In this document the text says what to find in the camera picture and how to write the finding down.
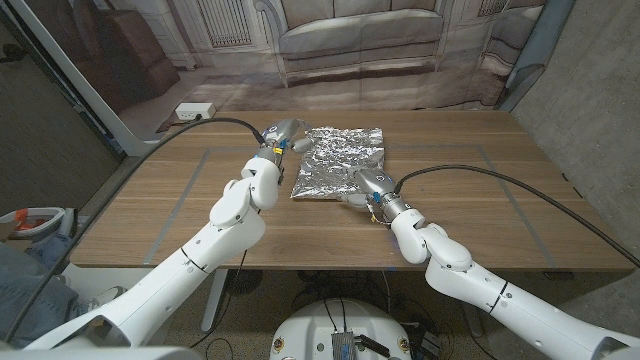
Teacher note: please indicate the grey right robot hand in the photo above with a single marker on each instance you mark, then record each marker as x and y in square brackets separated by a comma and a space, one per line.
[377, 182]

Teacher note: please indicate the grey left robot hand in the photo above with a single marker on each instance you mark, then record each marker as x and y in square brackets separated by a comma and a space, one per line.
[280, 132]

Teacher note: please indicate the aluminum foil sheet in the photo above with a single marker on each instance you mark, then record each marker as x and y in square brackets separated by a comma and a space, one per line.
[335, 155]

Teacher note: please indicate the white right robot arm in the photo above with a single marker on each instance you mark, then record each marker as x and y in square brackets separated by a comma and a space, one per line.
[450, 255]

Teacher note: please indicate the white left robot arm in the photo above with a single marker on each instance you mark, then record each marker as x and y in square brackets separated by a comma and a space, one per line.
[230, 215]

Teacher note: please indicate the white power strip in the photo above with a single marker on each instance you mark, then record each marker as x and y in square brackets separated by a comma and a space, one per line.
[192, 111]

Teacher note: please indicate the printed living room backdrop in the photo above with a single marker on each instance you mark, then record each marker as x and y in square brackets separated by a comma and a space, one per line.
[350, 50]

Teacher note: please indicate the dark round floor fan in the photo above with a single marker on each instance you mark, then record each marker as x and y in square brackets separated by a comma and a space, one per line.
[245, 284]

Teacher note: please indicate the white robot torso base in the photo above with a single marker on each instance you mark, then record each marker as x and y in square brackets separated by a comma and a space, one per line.
[310, 330]

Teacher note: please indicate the black connector bar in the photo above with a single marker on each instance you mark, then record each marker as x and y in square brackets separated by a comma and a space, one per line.
[374, 346]

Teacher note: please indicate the grey finned module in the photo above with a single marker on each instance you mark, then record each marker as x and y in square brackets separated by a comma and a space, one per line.
[343, 347]

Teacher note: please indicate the grey power adapter box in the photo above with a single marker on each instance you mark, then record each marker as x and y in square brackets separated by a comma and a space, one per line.
[431, 342]

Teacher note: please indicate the grey blue backdrop pole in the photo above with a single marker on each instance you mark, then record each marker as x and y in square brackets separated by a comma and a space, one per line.
[537, 50]

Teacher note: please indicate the white grey sneaker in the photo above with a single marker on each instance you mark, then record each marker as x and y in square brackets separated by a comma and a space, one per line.
[107, 295]

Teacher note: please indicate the white container with orange item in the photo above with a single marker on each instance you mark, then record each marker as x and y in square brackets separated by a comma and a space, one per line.
[47, 215]

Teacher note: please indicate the blue fabric bundle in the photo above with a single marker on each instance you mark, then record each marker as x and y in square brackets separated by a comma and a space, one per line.
[47, 250]

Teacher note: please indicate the person leg in jeans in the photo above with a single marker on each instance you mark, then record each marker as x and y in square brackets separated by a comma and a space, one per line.
[30, 295]

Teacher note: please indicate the white backdrop frame pole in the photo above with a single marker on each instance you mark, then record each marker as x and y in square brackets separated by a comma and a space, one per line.
[75, 77]

